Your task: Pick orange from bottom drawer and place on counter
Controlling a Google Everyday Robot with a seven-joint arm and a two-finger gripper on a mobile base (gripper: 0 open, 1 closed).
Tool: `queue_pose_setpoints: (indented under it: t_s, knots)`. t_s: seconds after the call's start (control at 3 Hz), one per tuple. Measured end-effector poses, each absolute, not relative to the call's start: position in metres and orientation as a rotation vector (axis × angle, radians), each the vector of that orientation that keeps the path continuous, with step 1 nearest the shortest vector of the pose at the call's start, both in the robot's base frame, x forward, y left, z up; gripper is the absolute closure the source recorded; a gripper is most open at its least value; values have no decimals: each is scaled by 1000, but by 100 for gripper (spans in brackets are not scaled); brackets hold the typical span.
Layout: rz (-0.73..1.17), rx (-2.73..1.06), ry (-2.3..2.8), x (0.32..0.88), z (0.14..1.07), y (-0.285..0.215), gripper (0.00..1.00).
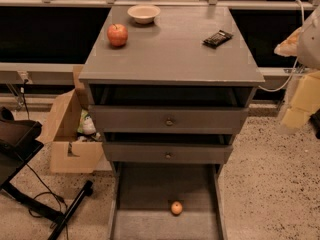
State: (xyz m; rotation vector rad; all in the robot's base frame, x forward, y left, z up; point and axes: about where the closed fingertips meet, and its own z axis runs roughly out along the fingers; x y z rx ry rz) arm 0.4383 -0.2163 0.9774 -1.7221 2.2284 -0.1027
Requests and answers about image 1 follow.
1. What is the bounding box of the grey wooden drawer cabinet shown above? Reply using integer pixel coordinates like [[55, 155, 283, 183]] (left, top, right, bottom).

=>
[[78, 5, 266, 177]]

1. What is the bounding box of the grey top drawer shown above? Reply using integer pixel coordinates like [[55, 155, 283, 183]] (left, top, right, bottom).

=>
[[90, 85, 248, 134]]

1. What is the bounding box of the white green plush toy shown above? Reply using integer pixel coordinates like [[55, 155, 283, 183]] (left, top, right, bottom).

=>
[[77, 110, 96, 135]]

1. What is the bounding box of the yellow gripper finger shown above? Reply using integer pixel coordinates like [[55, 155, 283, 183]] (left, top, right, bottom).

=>
[[277, 70, 320, 134], [274, 27, 301, 57]]

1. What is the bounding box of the red apple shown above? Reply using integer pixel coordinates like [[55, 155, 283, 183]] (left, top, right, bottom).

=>
[[107, 24, 128, 47]]

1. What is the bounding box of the white hanging cable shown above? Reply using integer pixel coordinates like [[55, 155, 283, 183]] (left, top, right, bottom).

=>
[[258, 0, 307, 93]]

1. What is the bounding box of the cardboard box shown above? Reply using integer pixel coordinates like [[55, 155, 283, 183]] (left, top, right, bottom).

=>
[[38, 66, 104, 173]]

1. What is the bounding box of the black snack packet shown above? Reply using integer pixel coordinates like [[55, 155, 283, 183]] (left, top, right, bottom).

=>
[[203, 30, 233, 49]]

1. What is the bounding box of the black stand with legs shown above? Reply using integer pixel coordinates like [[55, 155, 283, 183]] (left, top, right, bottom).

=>
[[0, 107, 93, 240]]

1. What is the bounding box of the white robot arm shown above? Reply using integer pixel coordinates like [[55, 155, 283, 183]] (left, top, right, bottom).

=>
[[274, 6, 320, 134]]

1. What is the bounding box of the metal railing frame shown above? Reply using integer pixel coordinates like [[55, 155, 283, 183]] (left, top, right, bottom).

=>
[[1, 0, 319, 86]]

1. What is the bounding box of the grey middle drawer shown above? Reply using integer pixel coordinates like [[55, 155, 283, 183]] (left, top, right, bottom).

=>
[[104, 132, 233, 164]]

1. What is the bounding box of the grey bottom drawer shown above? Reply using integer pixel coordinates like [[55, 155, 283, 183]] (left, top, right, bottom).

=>
[[108, 163, 228, 240]]

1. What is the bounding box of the beige bowl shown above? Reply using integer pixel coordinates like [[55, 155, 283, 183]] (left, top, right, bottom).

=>
[[127, 5, 161, 25]]

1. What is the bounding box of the black floor cable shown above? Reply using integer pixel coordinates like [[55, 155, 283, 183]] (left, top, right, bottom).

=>
[[19, 157, 70, 240]]

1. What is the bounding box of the grey drawer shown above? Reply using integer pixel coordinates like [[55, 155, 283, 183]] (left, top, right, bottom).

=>
[[90, 85, 248, 134], [108, 163, 228, 240], [104, 132, 233, 164]]

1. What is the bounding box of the small orange fruit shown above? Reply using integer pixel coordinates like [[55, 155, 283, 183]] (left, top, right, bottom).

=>
[[170, 201, 183, 216]]

